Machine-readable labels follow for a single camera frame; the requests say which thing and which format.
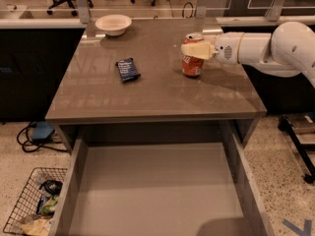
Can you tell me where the dark blue snack packet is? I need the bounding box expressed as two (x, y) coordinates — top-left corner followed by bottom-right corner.
(116, 57), (141, 83)

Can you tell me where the grey open top drawer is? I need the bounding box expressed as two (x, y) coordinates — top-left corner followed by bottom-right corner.
(49, 134), (276, 236)

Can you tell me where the white bowl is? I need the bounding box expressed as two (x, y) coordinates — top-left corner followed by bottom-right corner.
(95, 15), (132, 36)

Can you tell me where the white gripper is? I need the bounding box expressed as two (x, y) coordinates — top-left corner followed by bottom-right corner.
(181, 32), (244, 65)

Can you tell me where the black wire basket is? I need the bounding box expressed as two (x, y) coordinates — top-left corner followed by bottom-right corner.
(3, 167), (67, 235)

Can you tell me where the black floor cable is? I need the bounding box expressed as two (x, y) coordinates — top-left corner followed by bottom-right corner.
(16, 121), (69, 154)

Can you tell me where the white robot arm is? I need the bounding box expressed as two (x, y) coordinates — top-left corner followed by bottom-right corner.
(181, 22), (315, 88)

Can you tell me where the blue foot pedal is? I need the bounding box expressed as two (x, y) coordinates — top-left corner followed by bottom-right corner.
(31, 121), (55, 142)

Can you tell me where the red coke can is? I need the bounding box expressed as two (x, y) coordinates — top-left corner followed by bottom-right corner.
(182, 32), (204, 77)

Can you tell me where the grey counter cabinet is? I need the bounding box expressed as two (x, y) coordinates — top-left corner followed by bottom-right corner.
(46, 19), (266, 138)

